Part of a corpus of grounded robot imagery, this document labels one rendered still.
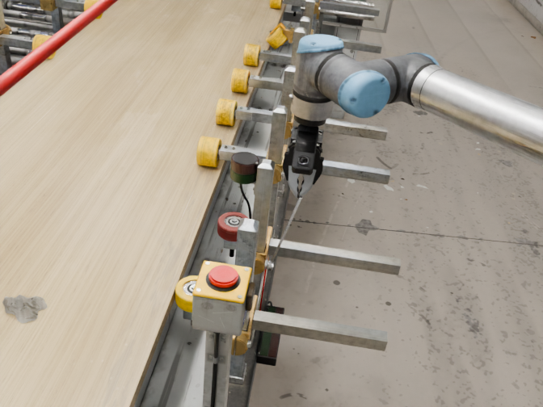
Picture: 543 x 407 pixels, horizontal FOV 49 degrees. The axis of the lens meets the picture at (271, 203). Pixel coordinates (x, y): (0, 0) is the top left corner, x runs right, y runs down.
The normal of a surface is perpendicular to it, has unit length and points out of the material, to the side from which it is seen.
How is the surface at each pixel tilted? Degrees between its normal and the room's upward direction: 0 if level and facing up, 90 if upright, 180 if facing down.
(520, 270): 0
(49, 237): 0
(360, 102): 90
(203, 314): 90
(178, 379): 0
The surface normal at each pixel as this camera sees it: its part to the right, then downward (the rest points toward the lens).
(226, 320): -0.13, 0.56
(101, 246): 0.10, -0.82
